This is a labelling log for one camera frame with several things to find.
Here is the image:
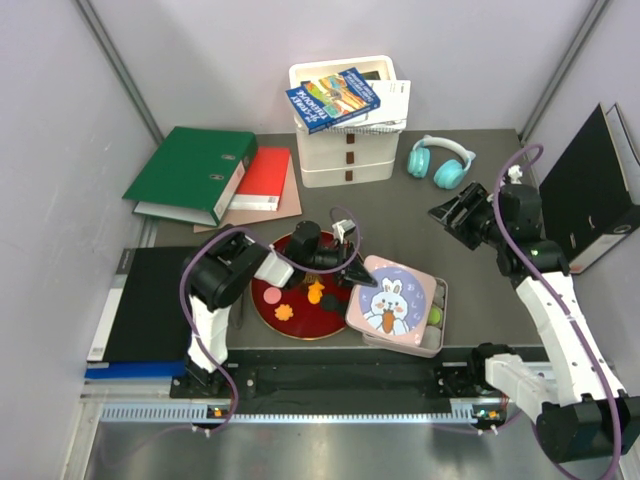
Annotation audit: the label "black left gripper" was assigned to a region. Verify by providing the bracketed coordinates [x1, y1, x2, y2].
[303, 240, 377, 290]

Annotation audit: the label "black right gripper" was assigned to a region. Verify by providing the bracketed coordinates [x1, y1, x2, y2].
[428, 182, 509, 250]

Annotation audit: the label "silver tin lid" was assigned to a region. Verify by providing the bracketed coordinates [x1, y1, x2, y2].
[345, 255, 437, 347]

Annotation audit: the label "orange flower cookie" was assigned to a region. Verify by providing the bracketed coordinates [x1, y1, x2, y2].
[274, 304, 294, 322]

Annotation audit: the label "green round cookie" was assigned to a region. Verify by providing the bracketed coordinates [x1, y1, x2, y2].
[428, 306, 443, 326]

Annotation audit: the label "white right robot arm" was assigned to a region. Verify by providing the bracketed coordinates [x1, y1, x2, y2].
[429, 182, 639, 464]

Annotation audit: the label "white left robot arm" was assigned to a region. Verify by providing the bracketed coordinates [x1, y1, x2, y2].
[179, 219, 378, 397]

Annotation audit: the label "black sandwich cookie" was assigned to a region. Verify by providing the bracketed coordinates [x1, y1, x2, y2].
[320, 294, 341, 312]

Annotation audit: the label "teal cat-ear headphones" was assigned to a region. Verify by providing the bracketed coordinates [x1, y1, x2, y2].
[407, 135, 476, 190]

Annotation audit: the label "orange fish cookie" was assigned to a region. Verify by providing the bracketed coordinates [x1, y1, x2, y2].
[307, 281, 325, 305]

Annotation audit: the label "red round lacquer tray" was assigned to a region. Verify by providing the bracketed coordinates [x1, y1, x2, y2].
[249, 230, 361, 341]

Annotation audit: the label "pink cookie tin box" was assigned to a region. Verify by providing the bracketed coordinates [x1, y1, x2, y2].
[362, 277, 448, 358]

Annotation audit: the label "pink round cookie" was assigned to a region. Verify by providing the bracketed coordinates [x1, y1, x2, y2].
[263, 287, 282, 305]

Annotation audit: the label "brown cardboard folder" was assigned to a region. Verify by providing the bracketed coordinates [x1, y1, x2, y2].
[222, 163, 302, 226]

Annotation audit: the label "white stacked storage box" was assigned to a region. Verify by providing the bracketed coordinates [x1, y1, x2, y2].
[289, 55, 399, 188]

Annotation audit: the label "red folder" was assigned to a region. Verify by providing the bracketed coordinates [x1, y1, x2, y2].
[229, 146, 291, 212]

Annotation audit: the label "white booklet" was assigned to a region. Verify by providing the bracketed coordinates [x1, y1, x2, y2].
[340, 80, 411, 134]

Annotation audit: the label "blue picture book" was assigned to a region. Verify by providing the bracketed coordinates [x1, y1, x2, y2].
[286, 67, 381, 134]

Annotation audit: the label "black notebook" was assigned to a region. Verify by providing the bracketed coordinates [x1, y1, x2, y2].
[87, 247, 194, 372]

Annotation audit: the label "blue folder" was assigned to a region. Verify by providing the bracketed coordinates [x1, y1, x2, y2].
[84, 361, 186, 380]

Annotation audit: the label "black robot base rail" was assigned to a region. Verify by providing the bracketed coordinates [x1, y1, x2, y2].
[169, 344, 566, 415]

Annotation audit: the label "black ring binder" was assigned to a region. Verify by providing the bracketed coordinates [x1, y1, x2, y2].
[539, 104, 639, 275]

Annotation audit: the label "green ring binder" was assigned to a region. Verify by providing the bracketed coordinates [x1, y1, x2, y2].
[123, 127, 258, 227]

